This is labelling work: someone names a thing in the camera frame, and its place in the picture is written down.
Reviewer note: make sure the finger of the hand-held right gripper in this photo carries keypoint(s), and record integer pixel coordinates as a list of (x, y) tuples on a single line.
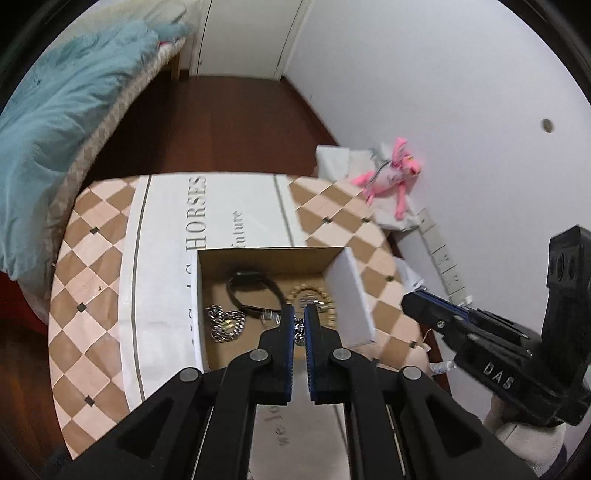
[(498, 327), (429, 314)]

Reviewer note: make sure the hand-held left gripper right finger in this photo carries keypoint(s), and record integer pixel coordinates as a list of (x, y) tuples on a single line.
[(314, 350)]

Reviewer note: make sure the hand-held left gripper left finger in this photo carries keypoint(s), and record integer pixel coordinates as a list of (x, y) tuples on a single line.
[(288, 350)]

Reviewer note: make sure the cardboard box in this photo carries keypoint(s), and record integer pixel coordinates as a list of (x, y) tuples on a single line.
[(346, 300)]

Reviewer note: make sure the black smart band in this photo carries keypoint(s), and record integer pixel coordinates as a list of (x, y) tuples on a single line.
[(244, 275)]

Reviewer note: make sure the white plastic bag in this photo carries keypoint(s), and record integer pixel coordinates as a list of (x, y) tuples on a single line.
[(408, 274)]

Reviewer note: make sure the small white bottle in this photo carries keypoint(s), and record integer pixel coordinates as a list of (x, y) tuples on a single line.
[(441, 367)]

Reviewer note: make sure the white power strip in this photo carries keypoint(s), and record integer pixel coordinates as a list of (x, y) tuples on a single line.
[(438, 251)]

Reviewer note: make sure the pink plush toy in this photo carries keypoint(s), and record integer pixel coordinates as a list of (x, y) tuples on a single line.
[(392, 177)]

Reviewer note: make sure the checked tablecloth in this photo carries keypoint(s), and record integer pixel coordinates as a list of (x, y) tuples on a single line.
[(161, 230)]

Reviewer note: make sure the bed with patterned mattress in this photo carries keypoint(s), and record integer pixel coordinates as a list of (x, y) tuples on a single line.
[(92, 147)]

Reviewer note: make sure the white door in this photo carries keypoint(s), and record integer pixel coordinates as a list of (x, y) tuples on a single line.
[(244, 37)]

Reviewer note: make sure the blue duvet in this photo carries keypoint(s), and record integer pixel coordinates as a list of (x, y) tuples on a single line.
[(55, 115)]

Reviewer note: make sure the round wall hole cover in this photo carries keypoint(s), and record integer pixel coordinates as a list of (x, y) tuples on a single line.
[(547, 124)]

